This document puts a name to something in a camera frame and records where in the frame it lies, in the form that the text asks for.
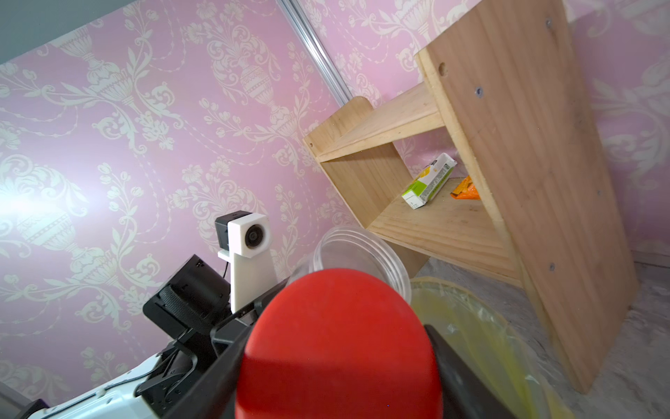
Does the clear jar of mung beans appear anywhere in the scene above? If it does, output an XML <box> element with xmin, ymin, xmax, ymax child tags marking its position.
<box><xmin>287</xmin><ymin>226</ymin><xmax>412</xmax><ymax>303</ymax></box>

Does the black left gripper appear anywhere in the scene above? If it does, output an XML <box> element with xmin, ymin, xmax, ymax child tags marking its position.
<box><xmin>210</xmin><ymin>278</ymin><xmax>289</xmax><ymax>367</ymax></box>

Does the wooden two-tier shelf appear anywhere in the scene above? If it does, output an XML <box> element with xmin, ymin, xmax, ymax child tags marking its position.
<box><xmin>304</xmin><ymin>1</ymin><xmax>639</xmax><ymax>393</ymax></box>

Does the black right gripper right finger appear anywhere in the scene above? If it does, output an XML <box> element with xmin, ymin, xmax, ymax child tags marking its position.
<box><xmin>424</xmin><ymin>325</ymin><xmax>516</xmax><ymax>419</ymax></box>

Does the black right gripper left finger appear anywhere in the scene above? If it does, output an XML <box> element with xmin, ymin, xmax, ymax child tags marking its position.
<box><xmin>159</xmin><ymin>318</ymin><xmax>263</xmax><ymax>419</ymax></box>

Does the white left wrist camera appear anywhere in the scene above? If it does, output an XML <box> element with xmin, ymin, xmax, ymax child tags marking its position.
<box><xmin>215</xmin><ymin>211</ymin><xmax>277</xmax><ymax>313</ymax></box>

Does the orange snack bag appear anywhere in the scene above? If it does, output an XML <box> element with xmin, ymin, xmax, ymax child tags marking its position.
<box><xmin>450</xmin><ymin>176</ymin><xmax>481</xmax><ymax>200</ymax></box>

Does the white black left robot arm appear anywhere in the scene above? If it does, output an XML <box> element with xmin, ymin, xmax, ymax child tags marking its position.
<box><xmin>1</xmin><ymin>256</ymin><xmax>286</xmax><ymax>418</ymax></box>

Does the green white carton box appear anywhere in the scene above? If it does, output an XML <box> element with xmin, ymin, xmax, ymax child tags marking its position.
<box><xmin>402</xmin><ymin>153</ymin><xmax>457</xmax><ymax>210</ymax></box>

